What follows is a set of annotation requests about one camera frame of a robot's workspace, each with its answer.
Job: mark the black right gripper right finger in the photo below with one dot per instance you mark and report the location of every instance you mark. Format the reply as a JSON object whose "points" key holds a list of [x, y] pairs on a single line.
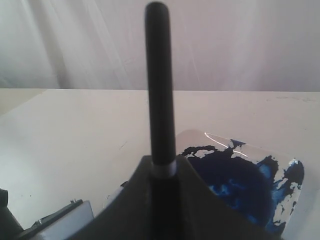
{"points": [[206, 217]]}

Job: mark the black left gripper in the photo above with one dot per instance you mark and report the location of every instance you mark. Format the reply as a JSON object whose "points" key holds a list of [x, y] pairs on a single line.
{"points": [[9, 226]]}

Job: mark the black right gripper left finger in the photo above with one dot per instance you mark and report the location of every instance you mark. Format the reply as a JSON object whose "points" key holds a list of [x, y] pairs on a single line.
{"points": [[128, 216]]}

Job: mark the black paintbrush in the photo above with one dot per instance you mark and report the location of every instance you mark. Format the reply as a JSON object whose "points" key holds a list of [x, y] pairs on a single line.
{"points": [[165, 212]]}

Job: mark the white square paint plate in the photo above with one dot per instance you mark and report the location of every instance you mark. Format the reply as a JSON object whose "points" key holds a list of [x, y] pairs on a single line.
{"points": [[248, 180]]}

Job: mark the white backdrop curtain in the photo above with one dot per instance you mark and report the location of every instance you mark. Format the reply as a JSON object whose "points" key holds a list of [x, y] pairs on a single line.
{"points": [[217, 45]]}

